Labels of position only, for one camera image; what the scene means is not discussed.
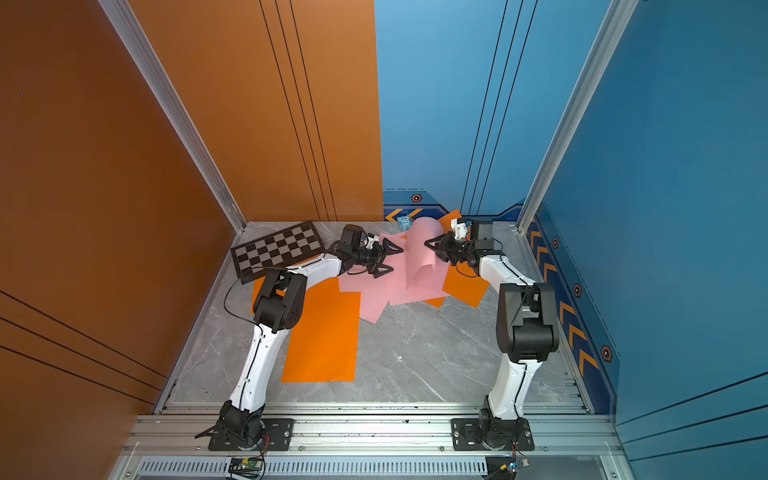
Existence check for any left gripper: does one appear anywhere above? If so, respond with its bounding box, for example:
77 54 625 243
351 238 403 278

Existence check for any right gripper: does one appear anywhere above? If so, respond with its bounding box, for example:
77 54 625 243
425 232 477 266

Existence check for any pink paper top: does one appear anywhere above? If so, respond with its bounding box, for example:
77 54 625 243
405 217 449 291

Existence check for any pink paper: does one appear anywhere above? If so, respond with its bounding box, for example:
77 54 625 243
339 234 449 323
405 217 449 291

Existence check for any orange paper front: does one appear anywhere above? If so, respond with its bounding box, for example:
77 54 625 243
282 278 360 383

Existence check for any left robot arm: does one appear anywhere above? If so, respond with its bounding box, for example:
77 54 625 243
198 224 404 451

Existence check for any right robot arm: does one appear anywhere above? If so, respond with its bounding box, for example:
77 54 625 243
424 218 560 451

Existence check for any orange paper back right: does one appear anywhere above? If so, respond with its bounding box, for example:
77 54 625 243
438 210 462 233

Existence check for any pink paper lower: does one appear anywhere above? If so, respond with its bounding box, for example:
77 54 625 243
339 234 449 323

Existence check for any small blue toy box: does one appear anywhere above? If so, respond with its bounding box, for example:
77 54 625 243
396 216 413 232

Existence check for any black white chessboard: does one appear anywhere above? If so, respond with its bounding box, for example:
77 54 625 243
230 221 325 284

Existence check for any right small circuit board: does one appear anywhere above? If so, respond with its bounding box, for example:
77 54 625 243
484 456 530 480

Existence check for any green circuit board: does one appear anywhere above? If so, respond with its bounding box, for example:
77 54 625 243
227 457 266 480

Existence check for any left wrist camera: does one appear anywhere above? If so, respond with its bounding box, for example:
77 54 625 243
363 233 381 250

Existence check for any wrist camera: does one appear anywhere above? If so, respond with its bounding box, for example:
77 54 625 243
363 233 381 250
450 218 472 242

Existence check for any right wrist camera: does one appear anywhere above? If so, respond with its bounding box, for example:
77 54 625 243
450 218 472 242

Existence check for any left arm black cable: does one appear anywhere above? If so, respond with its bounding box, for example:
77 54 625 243
223 275 265 328

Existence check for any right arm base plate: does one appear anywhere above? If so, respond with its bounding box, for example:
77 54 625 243
450 417 535 452

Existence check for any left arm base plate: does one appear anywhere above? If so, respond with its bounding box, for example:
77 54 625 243
208 418 294 453

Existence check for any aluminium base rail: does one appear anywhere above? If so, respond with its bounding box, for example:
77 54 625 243
121 402 624 456

